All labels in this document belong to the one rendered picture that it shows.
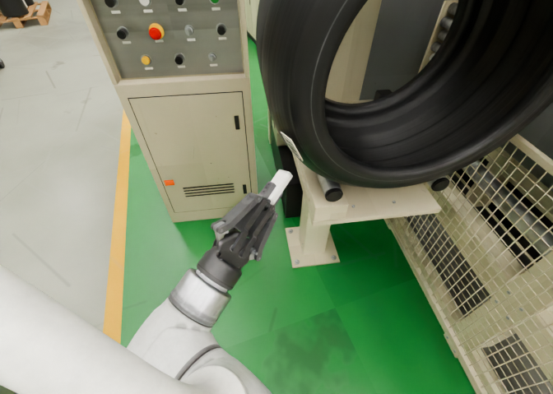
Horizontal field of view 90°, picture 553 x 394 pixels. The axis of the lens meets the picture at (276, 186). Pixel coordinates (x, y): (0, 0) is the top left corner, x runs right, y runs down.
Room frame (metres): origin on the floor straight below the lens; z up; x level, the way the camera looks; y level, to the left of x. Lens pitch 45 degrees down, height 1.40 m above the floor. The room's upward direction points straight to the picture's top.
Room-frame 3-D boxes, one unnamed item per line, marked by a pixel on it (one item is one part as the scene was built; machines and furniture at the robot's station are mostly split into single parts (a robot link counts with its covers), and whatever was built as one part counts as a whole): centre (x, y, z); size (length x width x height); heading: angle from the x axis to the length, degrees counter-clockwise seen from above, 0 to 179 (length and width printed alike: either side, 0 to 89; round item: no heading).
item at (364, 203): (0.66, -0.26, 0.80); 0.37 x 0.36 x 0.02; 98
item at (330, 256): (0.91, -0.20, 0.01); 0.27 x 0.27 x 0.02; 8
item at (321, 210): (0.64, -0.12, 0.84); 0.36 x 0.09 x 0.06; 8
